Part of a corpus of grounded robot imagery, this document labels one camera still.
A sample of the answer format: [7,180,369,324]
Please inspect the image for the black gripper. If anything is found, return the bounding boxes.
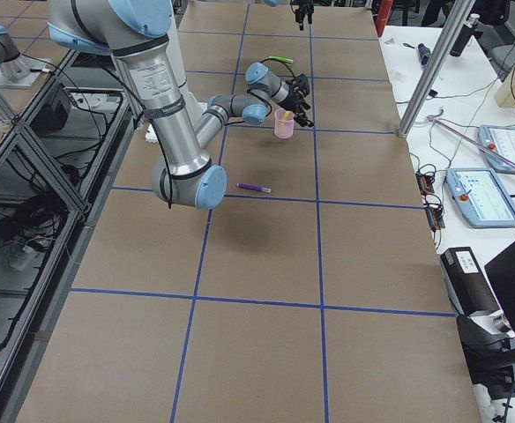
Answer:
[290,0,314,30]
[280,73,314,128]

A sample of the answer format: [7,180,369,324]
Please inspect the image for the green highlighter pen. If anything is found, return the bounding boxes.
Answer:
[268,56,294,64]

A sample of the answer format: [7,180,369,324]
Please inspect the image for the purple marker pen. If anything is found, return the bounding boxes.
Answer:
[236,182,272,194]

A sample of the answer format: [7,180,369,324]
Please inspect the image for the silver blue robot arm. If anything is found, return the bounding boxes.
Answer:
[49,1,313,210]
[288,0,314,31]

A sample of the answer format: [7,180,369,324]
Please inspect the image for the pink pen holder cup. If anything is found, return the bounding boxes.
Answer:
[274,108,294,139]

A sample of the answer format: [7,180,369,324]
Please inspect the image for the folded navy umbrella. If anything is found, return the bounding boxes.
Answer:
[417,43,431,68]

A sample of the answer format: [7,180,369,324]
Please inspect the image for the black bottle on desk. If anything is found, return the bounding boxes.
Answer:
[450,13,480,57]

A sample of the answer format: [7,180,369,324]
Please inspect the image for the near blue teach pendant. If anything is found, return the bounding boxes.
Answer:
[445,167,515,228]

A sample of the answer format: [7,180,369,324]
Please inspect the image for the blue teach pendant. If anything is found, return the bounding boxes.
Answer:
[445,167,515,228]
[478,125,515,163]

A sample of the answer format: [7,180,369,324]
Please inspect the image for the far blue teach pendant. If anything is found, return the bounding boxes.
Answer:
[478,125,515,163]

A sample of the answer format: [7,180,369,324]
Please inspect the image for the black rectangular box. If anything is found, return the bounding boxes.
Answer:
[439,247,500,316]

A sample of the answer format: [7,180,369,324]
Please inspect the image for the aluminium frame post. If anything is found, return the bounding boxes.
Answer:
[396,0,475,138]

